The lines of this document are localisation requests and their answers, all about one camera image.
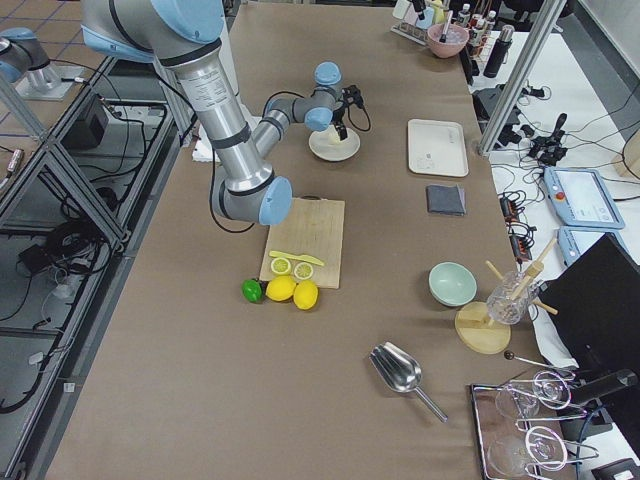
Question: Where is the left orange black usb hub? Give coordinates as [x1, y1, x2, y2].
[499, 198, 519, 223]

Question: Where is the lower blue teach pendant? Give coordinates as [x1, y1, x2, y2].
[557, 226, 606, 267]

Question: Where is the metal muddler in bowl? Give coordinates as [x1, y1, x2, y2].
[439, 10, 454, 43]

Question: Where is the metal ice scoop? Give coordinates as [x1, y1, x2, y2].
[369, 341, 448, 423]

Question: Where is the yellow plastic knife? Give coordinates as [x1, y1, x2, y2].
[268, 250, 325, 266]

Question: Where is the upper blue teach pendant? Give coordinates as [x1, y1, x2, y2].
[543, 167, 625, 230]

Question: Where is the whole yellow lemon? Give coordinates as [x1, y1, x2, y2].
[266, 275, 297, 302]
[293, 280, 319, 310]

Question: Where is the orange black usb hub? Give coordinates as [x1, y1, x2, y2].
[499, 198, 519, 223]
[509, 235, 531, 263]

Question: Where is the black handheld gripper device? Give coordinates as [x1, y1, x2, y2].
[528, 113, 567, 167]

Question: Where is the wine glass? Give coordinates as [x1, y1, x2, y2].
[488, 426, 568, 479]
[495, 370, 571, 420]

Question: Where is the wooden mug tree stand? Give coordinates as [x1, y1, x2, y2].
[455, 238, 558, 354]

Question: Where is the white steamed bun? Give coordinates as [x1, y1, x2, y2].
[324, 126, 341, 145]

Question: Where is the blue teach pendant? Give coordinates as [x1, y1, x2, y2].
[543, 167, 625, 230]
[557, 226, 606, 267]

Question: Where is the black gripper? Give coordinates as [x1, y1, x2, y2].
[411, 0, 427, 20]
[331, 85, 363, 141]

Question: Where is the upper wine glass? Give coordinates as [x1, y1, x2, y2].
[495, 370, 571, 420]

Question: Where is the white cup rack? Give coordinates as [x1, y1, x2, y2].
[391, 0, 450, 45]

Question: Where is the left whole yellow lemon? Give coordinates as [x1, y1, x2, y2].
[266, 275, 297, 302]

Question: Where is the folded grey cloth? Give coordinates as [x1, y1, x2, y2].
[426, 184, 466, 216]

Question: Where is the cream round plate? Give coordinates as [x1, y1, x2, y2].
[308, 128, 361, 162]

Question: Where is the right orange black usb hub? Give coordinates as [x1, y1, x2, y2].
[509, 235, 531, 263]

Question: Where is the mint green bowl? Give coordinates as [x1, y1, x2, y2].
[428, 262, 477, 307]

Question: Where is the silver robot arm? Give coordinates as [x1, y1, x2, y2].
[82, 0, 345, 225]

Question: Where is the black computer monitor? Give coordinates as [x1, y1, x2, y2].
[540, 233, 639, 373]

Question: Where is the wooden cutting board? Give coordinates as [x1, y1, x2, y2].
[259, 198, 345, 289]

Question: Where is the lower wine glass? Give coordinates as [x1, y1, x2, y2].
[488, 426, 568, 479]

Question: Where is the dark framed glass tray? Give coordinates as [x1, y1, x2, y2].
[469, 380, 586, 479]

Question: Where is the clear glass mug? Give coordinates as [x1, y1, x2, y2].
[486, 271, 539, 326]

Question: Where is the black thermos bottle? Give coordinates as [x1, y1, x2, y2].
[483, 25, 515, 78]

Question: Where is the right whole yellow lemon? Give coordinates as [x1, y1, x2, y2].
[293, 280, 319, 310]

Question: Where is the pink bowl with ice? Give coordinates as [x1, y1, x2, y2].
[427, 24, 469, 58]

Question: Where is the aluminium frame post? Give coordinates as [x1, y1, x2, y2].
[478, 0, 566, 157]

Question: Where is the left lemon half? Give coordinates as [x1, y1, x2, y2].
[270, 257, 292, 276]

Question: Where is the green lime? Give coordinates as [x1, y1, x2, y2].
[241, 279, 265, 303]

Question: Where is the beige serving tray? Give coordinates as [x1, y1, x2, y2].
[407, 119, 469, 178]

